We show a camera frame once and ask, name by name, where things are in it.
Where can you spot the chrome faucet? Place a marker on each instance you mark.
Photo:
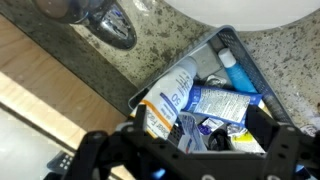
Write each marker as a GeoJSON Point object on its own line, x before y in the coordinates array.
{"type": "Point", "coordinates": [113, 28]}

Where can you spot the yellow white packet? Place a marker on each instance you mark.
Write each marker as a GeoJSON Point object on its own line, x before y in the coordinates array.
{"type": "Point", "coordinates": [248, 141]}

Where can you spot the blue tube white label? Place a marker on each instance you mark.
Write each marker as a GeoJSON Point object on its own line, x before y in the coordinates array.
{"type": "Point", "coordinates": [220, 103]}

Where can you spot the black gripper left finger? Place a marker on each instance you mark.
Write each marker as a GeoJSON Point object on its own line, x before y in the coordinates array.
{"type": "Point", "coordinates": [110, 156]}

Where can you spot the white packet blue print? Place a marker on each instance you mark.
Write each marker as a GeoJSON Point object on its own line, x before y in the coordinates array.
{"type": "Point", "coordinates": [191, 133]}

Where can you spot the small white blue sachet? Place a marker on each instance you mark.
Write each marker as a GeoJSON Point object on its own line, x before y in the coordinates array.
{"type": "Point", "coordinates": [211, 125]}

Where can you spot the black round item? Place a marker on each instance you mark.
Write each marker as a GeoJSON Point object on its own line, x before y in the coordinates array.
{"type": "Point", "coordinates": [220, 141]}

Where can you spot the gray mesh tray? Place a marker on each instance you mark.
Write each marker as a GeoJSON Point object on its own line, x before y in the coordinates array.
{"type": "Point", "coordinates": [251, 66]}

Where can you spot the silver foil packet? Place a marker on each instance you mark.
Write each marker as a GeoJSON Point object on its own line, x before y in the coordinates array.
{"type": "Point", "coordinates": [215, 81]}

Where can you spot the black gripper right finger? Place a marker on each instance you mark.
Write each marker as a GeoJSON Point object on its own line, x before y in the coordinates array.
{"type": "Point", "coordinates": [290, 153]}

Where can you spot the light blue tube white cap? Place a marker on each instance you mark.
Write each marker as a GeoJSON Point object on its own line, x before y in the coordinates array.
{"type": "Point", "coordinates": [238, 76]}

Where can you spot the white oval sink basin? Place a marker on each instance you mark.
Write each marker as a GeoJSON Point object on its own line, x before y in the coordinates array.
{"type": "Point", "coordinates": [240, 10]}

